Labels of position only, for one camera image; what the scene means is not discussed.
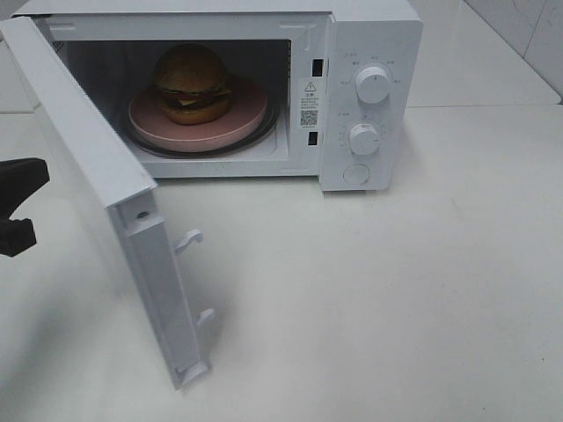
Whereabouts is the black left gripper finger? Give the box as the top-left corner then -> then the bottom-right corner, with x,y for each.
0,218 -> 37,258
0,158 -> 49,219

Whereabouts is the white microwave door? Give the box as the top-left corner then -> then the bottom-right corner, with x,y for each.
1,17 -> 215,389

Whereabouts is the burger with lettuce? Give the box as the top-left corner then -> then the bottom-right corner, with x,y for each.
152,44 -> 231,125

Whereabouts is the pink round plate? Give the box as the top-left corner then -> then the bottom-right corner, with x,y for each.
128,76 -> 268,153

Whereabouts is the round white door release button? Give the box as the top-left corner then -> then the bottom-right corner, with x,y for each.
343,164 -> 370,185

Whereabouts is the glass microwave turntable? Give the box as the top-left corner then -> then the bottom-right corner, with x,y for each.
121,105 -> 280,159

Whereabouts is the white warning label sticker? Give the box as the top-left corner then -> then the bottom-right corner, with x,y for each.
297,76 -> 325,131

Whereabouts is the white microwave oven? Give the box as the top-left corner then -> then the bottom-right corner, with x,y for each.
9,1 -> 423,191

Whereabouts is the lower white microwave knob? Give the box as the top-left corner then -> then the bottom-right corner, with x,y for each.
348,123 -> 381,156

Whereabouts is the white microwave knob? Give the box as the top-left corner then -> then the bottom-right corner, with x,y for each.
348,123 -> 381,156
355,63 -> 391,105

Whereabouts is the upper white microwave knob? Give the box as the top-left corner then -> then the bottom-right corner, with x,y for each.
355,63 -> 391,105

